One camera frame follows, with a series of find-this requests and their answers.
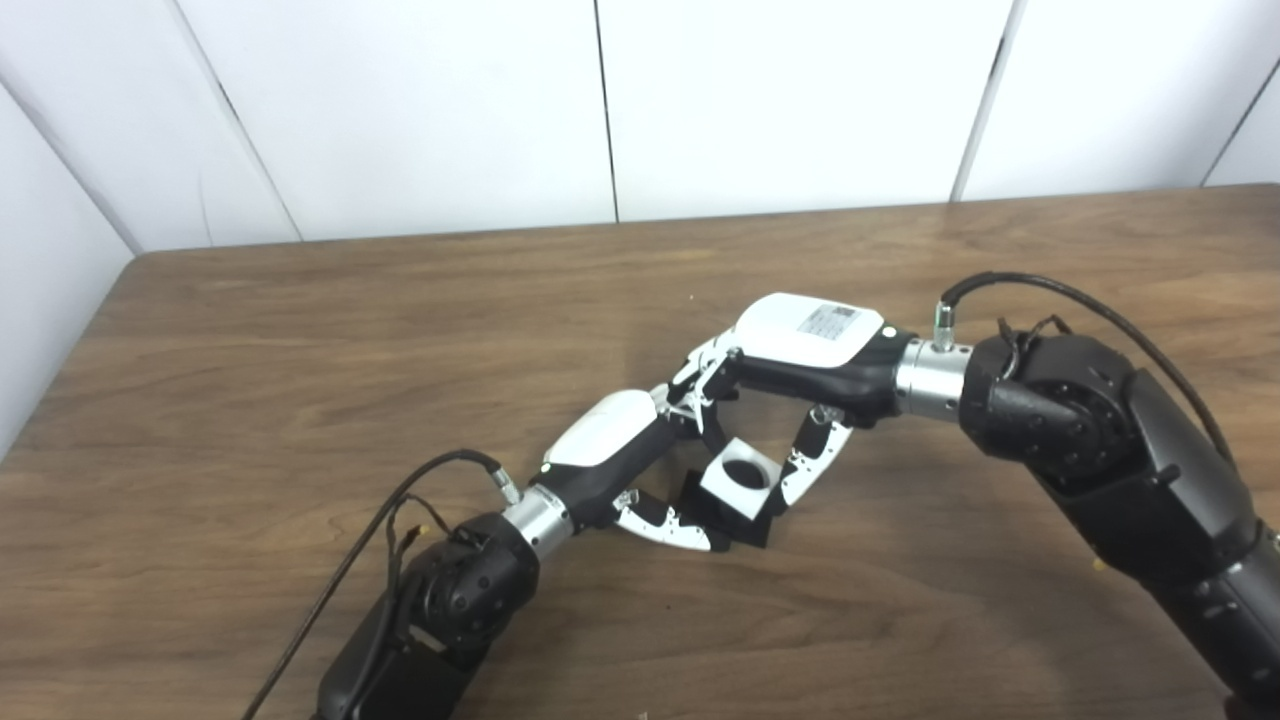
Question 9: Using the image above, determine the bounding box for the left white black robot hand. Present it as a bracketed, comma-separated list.
[500, 388, 731, 561]

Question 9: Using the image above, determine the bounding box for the left thin black wrist wire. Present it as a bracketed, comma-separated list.
[383, 494, 453, 606]

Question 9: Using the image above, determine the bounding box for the thin black wrist wire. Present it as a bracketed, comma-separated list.
[997, 314, 1073, 353]
[383, 494, 453, 606]

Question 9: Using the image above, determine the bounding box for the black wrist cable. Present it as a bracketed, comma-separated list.
[932, 271, 1236, 466]
[240, 449, 521, 720]

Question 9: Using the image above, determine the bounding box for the white square piece with hole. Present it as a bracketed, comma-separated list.
[700, 438, 783, 523]

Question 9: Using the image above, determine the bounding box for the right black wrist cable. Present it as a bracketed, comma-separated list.
[932, 271, 1236, 466]

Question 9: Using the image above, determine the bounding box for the right thin black wrist wire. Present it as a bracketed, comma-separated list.
[997, 314, 1073, 353]

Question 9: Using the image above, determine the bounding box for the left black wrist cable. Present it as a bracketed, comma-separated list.
[240, 449, 521, 720]

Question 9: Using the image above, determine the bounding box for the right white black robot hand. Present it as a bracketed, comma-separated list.
[668, 292, 973, 506]

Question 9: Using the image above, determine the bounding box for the black peg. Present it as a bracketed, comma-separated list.
[670, 465, 786, 549]

